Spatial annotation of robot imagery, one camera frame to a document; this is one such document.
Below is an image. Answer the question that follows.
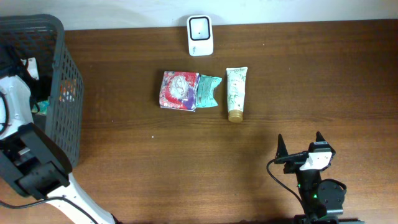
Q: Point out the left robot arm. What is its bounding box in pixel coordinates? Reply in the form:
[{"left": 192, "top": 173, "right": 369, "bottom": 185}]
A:
[{"left": 1, "top": 45, "right": 118, "bottom": 223}]

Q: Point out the grey plastic mesh basket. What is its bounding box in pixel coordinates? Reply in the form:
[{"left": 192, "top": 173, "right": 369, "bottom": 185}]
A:
[{"left": 1, "top": 14, "right": 85, "bottom": 167}]

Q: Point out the right black cable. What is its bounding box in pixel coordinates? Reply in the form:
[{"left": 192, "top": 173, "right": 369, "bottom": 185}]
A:
[{"left": 266, "top": 151, "right": 308, "bottom": 212}]

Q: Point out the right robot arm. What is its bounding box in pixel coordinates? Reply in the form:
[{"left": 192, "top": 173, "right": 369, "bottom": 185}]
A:
[{"left": 268, "top": 132, "right": 362, "bottom": 224}]

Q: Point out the red purple snack packet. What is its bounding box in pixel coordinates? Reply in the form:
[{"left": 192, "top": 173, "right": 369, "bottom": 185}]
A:
[{"left": 159, "top": 71, "right": 200, "bottom": 111}]

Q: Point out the orange snack packet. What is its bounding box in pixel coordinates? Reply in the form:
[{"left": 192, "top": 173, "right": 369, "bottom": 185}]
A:
[{"left": 59, "top": 80, "right": 76, "bottom": 103}]

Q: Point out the teal green snack packet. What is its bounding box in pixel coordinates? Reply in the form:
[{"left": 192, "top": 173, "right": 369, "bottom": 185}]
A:
[{"left": 196, "top": 75, "right": 222, "bottom": 108}]

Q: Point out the white lotion tube gold cap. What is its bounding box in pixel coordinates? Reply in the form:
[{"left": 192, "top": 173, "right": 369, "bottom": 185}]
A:
[{"left": 226, "top": 67, "right": 248, "bottom": 123}]

